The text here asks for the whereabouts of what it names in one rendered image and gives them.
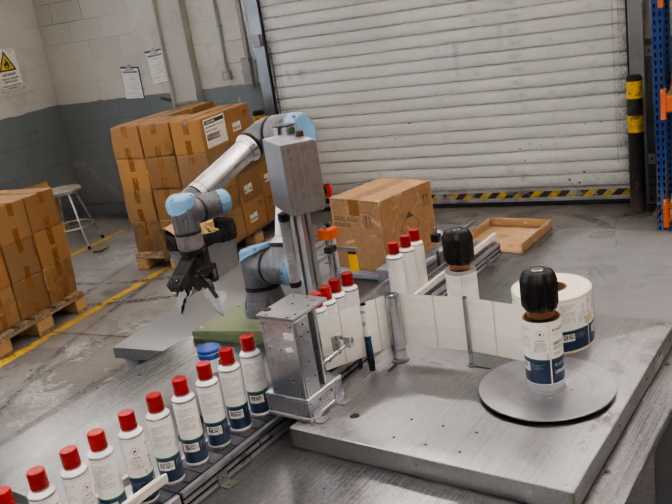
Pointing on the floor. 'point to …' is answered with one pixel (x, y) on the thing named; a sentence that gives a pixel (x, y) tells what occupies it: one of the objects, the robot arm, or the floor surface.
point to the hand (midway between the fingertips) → (201, 316)
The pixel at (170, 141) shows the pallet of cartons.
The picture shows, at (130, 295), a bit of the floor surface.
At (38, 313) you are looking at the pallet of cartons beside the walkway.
